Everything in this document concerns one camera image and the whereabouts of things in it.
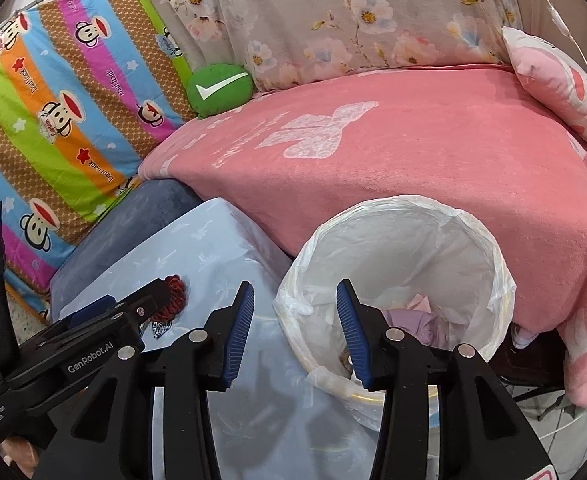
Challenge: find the thin white cable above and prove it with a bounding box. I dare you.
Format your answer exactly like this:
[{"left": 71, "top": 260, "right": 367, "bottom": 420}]
[{"left": 520, "top": 0, "right": 587, "bottom": 107}]

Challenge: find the pink printed pillow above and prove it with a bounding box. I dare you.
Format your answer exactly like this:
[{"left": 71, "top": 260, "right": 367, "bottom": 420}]
[{"left": 502, "top": 25, "right": 587, "bottom": 167}]

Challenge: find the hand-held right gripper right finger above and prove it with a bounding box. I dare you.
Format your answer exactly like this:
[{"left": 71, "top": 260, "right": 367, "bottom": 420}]
[{"left": 335, "top": 279, "right": 560, "bottom": 480}]

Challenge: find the dark patterned strap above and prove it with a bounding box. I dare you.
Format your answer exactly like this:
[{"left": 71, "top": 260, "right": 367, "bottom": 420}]
[{"left": 144, "top": 319, "right": 172, "bottom": 340}]

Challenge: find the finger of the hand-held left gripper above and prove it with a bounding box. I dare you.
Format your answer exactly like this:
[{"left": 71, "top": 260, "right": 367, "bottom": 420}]
[
  {"left": 67, "top": 294, "right": 124, "bottom": 329},
  {"left": 116, "top": 278, "right": 174, "bottom": 329}
]

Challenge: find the person's left hand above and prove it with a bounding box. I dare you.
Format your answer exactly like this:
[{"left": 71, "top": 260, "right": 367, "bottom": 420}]
[{"left": 0, "top": 435, "right": 42, "bottom": 469}]

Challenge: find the white lined trash bin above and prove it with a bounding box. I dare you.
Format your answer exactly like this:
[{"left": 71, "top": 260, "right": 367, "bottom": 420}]
[{"left": 272, "top": 194, "right": 517, "bottom": 434}]

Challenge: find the pink cloth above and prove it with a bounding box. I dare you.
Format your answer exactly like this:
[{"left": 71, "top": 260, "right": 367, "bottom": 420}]
[{"left": 405, "top": 293, "right": 433, "bottom": 314}]

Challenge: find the red scrunchie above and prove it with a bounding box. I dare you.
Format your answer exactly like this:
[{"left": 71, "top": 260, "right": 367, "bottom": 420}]
[{"left": 150, "top": 275, "right": 188, "bottom": 324}]

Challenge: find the striped monkey-print blanket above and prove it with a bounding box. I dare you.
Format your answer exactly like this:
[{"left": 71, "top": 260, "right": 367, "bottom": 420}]
[{"left": 0, "top": 0, "right": 197, "bottom": 322}]

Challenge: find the green round cushion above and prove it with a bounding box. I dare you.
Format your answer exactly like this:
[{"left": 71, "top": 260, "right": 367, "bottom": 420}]
[{"left": 185, "top": 63, "right": 254, "bottom": 119}]

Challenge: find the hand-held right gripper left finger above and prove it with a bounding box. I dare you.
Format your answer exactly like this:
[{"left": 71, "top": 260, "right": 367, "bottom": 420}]
[{"left": 36, "top": 281, "right": 256, "bottom": 480}]

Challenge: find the purple cloth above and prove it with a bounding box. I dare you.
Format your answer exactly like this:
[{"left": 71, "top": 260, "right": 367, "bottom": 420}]
[{"left": 380, "top": 307, "right": 450, "bottom": 349}]

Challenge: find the light blue palm-print cloth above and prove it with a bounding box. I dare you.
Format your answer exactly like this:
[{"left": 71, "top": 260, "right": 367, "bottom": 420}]
[{"left": 48, "top": 197, "right": 390, "bottom": 480}]

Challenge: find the blue-grey cushion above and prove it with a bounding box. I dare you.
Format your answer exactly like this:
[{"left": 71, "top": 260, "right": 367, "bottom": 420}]
[{"left": 48, "top": 176, "right": 205, "bottom": 322}]

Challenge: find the pink blanket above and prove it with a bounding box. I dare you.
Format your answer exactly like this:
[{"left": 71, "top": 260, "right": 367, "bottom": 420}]
[{"left": 137, "top": 62, "right": 587, "bottom": 409}]

